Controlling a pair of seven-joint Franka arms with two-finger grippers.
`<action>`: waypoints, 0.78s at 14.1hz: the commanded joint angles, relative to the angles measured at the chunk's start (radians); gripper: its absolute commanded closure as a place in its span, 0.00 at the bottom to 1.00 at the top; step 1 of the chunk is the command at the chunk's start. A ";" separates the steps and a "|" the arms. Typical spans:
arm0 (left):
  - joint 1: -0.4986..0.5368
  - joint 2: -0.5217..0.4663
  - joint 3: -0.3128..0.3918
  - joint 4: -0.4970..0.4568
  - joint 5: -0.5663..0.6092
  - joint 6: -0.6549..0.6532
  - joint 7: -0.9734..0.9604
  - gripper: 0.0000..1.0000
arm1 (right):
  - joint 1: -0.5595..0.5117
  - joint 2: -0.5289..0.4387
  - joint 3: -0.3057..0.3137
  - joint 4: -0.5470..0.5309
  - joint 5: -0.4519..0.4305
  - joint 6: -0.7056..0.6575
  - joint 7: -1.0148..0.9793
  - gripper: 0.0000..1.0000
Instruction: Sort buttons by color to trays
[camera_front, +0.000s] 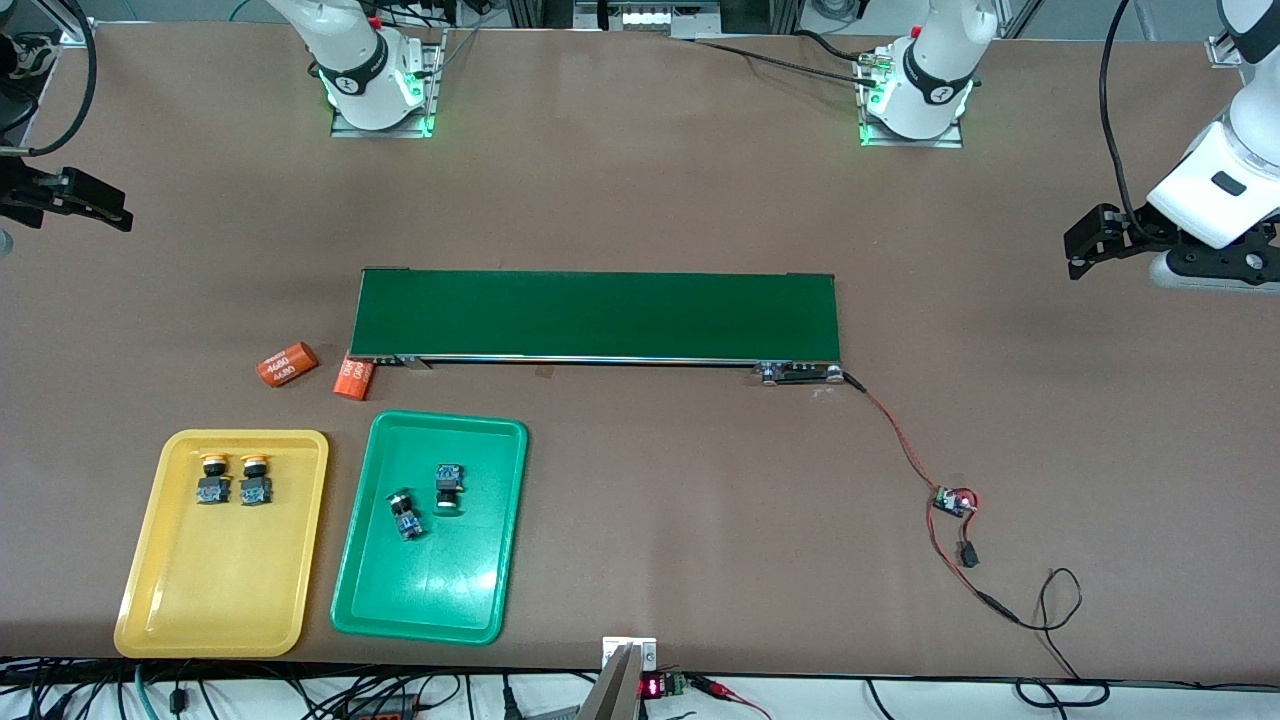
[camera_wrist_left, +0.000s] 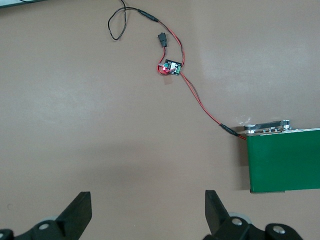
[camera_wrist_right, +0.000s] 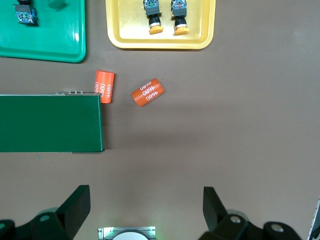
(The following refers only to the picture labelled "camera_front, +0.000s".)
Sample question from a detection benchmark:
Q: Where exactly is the orange printed cylinder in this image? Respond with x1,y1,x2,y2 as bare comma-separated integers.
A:
256,342,320,388
333,357,377,403

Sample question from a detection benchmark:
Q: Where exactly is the yellow push button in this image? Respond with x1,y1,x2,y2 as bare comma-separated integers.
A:
238,452,274,506
195,452,231,506

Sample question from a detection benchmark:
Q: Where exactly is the dark patterned shoe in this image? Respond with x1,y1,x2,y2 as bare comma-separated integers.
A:
10,32,61,81

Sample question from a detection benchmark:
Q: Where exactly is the yellow plastic tray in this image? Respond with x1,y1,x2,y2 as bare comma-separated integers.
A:
113,429,330,659

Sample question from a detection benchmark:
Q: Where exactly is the green conveyor belt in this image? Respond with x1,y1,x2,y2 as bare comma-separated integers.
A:
347,267,847,389

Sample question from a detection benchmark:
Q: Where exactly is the green plastic tray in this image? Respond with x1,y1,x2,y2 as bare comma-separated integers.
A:
330,410,529,647

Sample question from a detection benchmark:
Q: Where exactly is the red clip lead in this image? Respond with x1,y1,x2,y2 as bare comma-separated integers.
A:
690,676,771,720

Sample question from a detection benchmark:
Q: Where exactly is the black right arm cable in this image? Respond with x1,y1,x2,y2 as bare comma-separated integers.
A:
0,0,98,159

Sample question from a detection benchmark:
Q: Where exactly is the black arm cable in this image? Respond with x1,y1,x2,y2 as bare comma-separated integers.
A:
0,0,98,159
1098,0,1151,233

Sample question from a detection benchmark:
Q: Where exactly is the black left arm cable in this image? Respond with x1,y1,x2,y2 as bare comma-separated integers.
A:
1098,0,1151,233

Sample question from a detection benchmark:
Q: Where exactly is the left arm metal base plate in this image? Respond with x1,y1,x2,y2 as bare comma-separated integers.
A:
858,50,966,149

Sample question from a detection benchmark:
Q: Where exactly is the red black wire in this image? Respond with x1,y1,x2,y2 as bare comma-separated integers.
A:
843,372,1021,626

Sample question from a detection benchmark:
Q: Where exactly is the thin black cable loop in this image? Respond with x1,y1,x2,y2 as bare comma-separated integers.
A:
985,568,1111,707

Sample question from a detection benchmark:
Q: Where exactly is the black cable on table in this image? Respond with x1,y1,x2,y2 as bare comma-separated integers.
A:
665,30,886,91

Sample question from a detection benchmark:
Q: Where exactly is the aluminium frame rail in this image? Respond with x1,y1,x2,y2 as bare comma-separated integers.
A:
575,0,721,33

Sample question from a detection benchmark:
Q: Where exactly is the teal cable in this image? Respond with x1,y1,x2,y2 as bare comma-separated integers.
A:
130,665,166,720

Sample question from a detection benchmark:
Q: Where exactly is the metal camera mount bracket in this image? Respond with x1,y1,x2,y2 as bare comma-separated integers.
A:
575,636,659,720

